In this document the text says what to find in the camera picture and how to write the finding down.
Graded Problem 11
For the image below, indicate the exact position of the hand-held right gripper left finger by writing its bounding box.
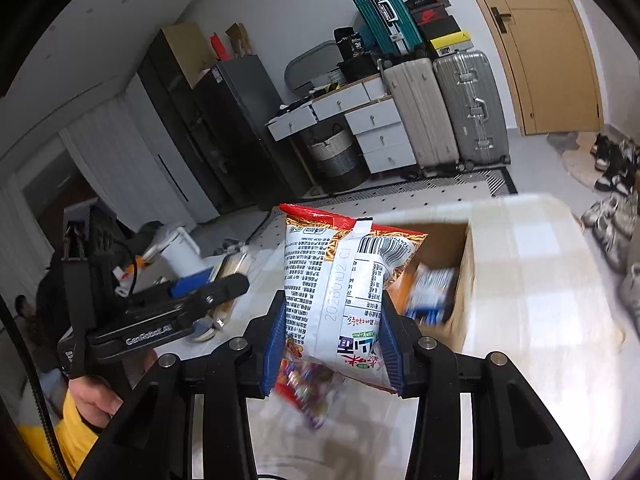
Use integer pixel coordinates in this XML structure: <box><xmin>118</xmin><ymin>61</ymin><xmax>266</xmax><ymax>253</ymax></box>
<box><xmin>75</xmin><ymin>290</ymin><xmax>288</xmax><ymax>480</ymax></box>

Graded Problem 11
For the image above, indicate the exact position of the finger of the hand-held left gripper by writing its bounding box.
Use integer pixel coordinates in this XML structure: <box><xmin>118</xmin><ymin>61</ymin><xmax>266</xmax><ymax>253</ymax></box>
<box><xmin>187</xmin><ymin>274</ymin><xmax>251</xmax><ymax>321</ymax></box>

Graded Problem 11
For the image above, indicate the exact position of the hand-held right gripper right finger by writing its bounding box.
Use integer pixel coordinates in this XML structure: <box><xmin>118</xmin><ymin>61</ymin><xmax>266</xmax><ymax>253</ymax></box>
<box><xmin>380</xmin><ymin>292</ymin><xmax>591</xmax><ymax>480</ymax></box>

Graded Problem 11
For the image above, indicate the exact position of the clear bread packet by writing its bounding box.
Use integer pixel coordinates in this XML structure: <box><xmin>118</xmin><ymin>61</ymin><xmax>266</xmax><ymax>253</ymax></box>
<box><xmin>190</xmin><ymin>252</ymin><xmax>253</xmax><ymax>343</ymax></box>

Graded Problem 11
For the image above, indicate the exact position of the purple candy bag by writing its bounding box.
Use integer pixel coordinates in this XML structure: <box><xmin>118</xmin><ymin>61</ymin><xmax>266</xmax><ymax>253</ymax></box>
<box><xmin>277</xmin><ymin>347</ymin><xmax>348</xmax><ymax>431</ymax></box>

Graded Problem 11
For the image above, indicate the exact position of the blue snack packet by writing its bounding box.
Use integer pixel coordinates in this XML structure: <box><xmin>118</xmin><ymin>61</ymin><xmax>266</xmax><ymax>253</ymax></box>
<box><xmin>404</xmin><ymin>264</ymin><xmax>460</xmax><ymax>326</ymax></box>

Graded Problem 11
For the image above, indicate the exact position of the white red snack bag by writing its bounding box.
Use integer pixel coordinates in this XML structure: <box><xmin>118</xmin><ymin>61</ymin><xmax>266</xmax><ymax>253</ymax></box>
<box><xmin>277</xmin><ymin>204</ymin><xmax>428</xmax><ymax>393</ymax></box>

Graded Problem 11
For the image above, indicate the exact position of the brown cardboard box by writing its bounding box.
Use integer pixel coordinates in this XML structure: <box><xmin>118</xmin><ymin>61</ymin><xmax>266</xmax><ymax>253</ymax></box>
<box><xmin>370</xmin><ymin>220</ymin><xmax>478</xmax><ymax>353</ymax></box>

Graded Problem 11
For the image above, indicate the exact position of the person's left forearm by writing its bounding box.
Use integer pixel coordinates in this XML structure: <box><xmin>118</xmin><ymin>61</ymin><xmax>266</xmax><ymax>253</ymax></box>
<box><xmin>20</xmin><ymin>390</ymin><xmax>101</xmax><ymax>480</ymax></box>

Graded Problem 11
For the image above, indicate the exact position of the person's left hand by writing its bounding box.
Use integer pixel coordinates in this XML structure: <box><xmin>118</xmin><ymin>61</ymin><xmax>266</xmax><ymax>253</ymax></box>
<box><xmin>67</xmin><ymin>372</ymin><xmax>126</xmax><ymax>433</ymax></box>

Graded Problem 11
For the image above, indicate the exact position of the white jug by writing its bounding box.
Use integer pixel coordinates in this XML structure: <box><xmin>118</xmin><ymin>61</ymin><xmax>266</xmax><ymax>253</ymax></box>
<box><xmin>157</xmin><ymin>227</ymin><xmax>203</xmax><ymax>278</ymax></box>

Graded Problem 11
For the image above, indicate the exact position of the black refrigerator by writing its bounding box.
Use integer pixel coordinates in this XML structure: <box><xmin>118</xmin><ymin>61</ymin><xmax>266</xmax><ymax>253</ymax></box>
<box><xmin>192</xmin><ymin>55</ymin><xmax>313</xmax><ymax>201</ymax></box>

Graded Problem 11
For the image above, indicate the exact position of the woven laundry basket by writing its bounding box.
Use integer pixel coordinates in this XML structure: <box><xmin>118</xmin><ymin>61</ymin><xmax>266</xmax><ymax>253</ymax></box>
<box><xmin>306</xmin><ymin>125</ymin><xmax>370</xmax><ymax>192</ymax></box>

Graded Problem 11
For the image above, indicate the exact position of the black patterned rug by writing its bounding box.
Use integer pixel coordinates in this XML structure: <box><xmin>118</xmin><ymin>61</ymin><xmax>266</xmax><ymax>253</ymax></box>
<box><xmin>310</xmin><ymin>166</ymin><xmax>518</xmax><ymax>206</ymax></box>

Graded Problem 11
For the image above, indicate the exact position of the dark tall cabinet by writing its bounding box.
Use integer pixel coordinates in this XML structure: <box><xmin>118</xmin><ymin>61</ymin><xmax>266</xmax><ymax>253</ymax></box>
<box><xmin>137</xmin><ymin>27</ymin><xmax>226</xmax><ymax>216</ymax></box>

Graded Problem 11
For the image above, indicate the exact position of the white drawer cabinet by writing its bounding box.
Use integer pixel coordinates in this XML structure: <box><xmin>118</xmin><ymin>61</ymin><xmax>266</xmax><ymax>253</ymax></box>
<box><xmin>266</xmin><ymin>75</ymin><xmax>418</xmax><ymax>173</ymax></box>

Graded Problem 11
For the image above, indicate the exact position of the beige suitcase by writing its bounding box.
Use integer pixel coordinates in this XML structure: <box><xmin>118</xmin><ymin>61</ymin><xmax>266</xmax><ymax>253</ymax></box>
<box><xmin>377</xmin><ymin>55</ymin><xmax>461</xmax><ymax>171</ymax></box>

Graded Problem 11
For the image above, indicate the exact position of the grey oval mirror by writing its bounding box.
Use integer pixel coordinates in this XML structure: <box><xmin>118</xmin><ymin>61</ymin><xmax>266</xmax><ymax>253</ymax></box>
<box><xmin>285</xmin><ymin>40</ymin><xmax>343</xmax><ymax>96</ymax></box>

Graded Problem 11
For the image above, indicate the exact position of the plain tan carton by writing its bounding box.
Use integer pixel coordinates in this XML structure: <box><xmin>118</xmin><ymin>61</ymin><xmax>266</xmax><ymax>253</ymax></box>
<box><xmin>162</xmin><ymin>22</ymin><xmax>218</xmax><ymax>88</ymax></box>

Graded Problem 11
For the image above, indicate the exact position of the silver suitcase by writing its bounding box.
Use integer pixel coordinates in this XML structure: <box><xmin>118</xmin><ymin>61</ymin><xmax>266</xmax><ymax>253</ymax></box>
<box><xmin>432</xmin><ymin>50</ymin><xmax>512</xmax><ymax>170</ymax></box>

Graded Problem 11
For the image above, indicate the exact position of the row of shoes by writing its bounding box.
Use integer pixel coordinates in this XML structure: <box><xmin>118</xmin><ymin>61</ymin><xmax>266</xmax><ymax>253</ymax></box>
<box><xmin>580</xmin><ymin>132</ymin><xmax>640</xmax><ymax>321</ymax></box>

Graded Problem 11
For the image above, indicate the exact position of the round beige floor mat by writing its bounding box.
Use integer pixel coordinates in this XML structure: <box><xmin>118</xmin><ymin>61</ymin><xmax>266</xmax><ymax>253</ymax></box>
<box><xmin>547</xmin><ymin>130</ymin><xmax>640</xmax><ymax>196</ymax></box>

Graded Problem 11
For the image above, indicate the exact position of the yellow black shoebox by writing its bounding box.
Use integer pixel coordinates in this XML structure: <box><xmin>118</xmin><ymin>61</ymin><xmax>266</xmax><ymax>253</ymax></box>
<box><xmin>427</xmin><ymin>30</ymin><xmax>473</xmax><ymax>56</ymax></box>

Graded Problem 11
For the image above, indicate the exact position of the teal suitcase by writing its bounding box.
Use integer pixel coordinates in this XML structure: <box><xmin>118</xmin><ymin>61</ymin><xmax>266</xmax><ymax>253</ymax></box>
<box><xmin>345</xmin><ymin>0</ymin><xmax>426</xmax><ymax>56</ymax></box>

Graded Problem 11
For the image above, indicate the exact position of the wooden door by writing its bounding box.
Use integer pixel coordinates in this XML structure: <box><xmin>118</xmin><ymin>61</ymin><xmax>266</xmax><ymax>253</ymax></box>
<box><xmin>452</xmin><ymin>0</ymin><xmax>606</xmax><ymax>136</ymax></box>

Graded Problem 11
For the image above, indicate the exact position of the black red shoebox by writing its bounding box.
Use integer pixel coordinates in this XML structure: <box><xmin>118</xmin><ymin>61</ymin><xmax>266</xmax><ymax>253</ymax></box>
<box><xmin>409</xmin><ymin>6</ymin><xmax>448</xmax><ymax>27</ymax></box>

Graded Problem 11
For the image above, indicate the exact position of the black cable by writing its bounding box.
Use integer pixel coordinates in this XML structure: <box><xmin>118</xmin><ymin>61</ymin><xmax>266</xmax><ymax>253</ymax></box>
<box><xmin>0</xmin><ymin>295</ymin><xmax>71</xmax><ymax>480</ymax></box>

